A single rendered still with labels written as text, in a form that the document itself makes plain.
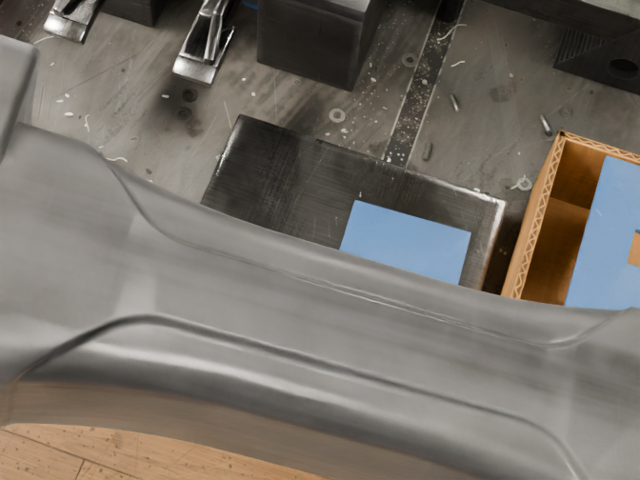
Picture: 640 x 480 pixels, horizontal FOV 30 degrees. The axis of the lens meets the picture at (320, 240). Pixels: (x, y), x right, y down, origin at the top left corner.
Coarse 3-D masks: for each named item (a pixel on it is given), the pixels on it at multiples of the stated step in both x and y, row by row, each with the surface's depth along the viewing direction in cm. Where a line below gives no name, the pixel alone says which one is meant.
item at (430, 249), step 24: (360, 216) 69; (384, 216) 69; (408, 216) 69; (360, 240) 68; (384, 240) 69; (408, 240) 69; (432, 240) 69; (456, 240) 69; (408, 264) 68; (432, 264) 68; (456, 264) 68
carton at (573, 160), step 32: (576, 160) 68; (544, 192) 65; (576, 192) 71; (544, 224) 72; (576, 224) 72; (512, 256) 70; (544, 256) 71; (576, 256) 71; (512, 288) 63; (544, 288) 70
